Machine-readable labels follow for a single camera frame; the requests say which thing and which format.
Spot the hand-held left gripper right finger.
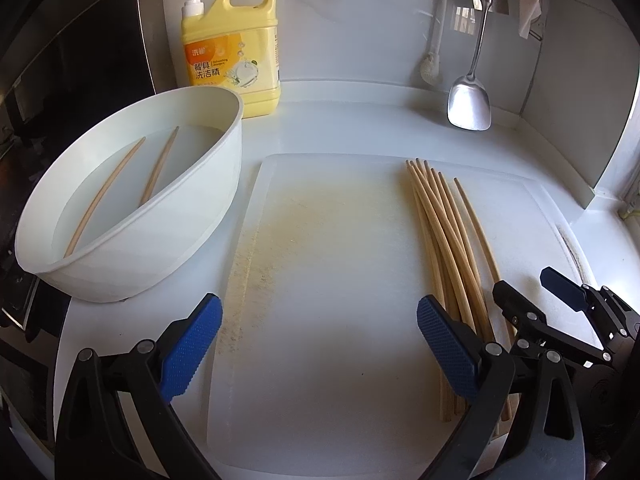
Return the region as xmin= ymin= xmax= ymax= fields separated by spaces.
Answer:
xmin=416 ymin=294 xmax=587 ymax=480

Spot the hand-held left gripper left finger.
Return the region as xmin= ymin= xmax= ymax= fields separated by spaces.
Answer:
xmin=54 ymin=292 xmax=224 ymax=480

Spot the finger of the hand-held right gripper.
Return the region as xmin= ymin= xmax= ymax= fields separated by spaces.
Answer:
xmin=492 ymin=280 xmax=608 ymax=367
xmin=540 ymin=266 xmax=640 ymax=361

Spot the bundle of wooden chopsticks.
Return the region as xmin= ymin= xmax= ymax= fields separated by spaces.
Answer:
xmin=405 ymin=159 xmax=518 ymax=423

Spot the white plastic basin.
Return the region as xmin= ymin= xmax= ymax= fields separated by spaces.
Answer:
xmin=14 ymin=86 xmax=245 ymax=304

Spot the white plastic cutting board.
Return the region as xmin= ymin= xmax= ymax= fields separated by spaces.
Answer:
xmin=206 ymin=152 xmax=601 ymax=480

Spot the wooden chopstick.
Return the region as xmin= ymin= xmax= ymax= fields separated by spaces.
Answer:
xmin=138 ymin=126 xmax=180 ymax=207
xmin=64 ymin=136 xmax=147 ymax=257

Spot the metal spatula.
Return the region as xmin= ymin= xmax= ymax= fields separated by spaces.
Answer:
xmin=446 ymin=0 xmax=496 ymax=132

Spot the black kitchen appliance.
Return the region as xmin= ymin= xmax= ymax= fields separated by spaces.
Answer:
xmin=0 ymin=0 xmax=163 ymax=331

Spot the yellow dish soap bottle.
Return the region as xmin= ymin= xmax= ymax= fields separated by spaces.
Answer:
xmin=165 ymin=0 xmax=282 ymax=120

